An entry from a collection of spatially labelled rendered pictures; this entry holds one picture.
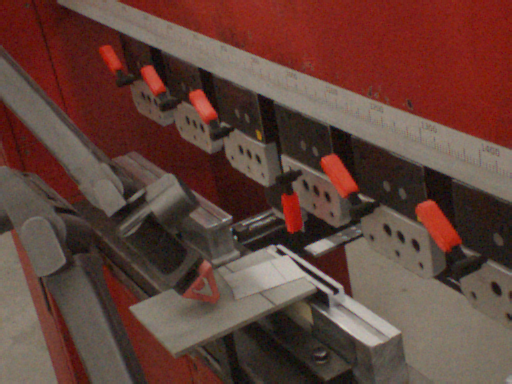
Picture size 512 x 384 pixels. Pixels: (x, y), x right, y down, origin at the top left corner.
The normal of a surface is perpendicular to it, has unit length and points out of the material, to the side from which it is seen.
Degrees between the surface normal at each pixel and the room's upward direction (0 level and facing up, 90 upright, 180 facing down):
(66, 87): 90
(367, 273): 0
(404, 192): 90
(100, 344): 56
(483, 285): 90
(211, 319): 0
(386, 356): 90
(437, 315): 0
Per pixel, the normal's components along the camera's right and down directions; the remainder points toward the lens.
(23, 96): -0.20, -0.13
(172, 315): -0.17, -0.88
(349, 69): -0.85, 0.35
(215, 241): 0.49, 0.30
